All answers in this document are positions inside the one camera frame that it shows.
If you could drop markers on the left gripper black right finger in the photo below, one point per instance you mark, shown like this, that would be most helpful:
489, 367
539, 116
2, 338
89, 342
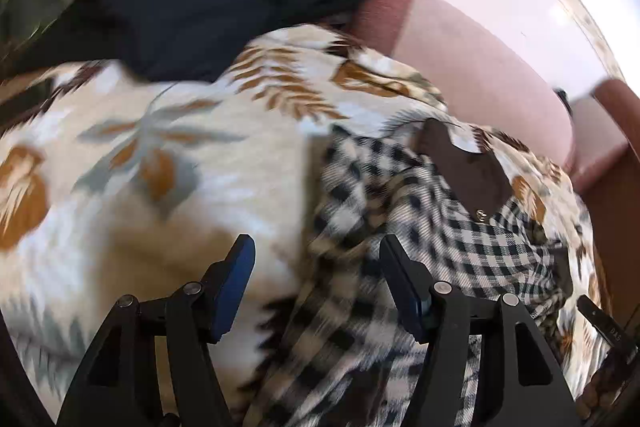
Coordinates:
518, 381

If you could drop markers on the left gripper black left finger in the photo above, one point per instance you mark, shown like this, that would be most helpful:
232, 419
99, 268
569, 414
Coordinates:
149, 363

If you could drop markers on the black white checked shirt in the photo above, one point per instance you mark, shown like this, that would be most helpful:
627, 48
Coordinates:
466, 202

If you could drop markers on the person right hand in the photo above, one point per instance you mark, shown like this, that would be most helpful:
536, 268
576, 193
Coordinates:
600, 393

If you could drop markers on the brown wooden headboard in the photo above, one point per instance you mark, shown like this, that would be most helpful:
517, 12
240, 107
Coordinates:
613, 202

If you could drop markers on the leaf patterned fleece blanket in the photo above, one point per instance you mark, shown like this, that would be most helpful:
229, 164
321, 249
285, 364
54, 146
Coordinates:
316, 147

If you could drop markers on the small black object behind pillow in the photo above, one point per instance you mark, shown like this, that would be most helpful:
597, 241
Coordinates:
561, 94

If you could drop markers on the pink quilted pillow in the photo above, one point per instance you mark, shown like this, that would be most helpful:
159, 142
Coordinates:
482, 80

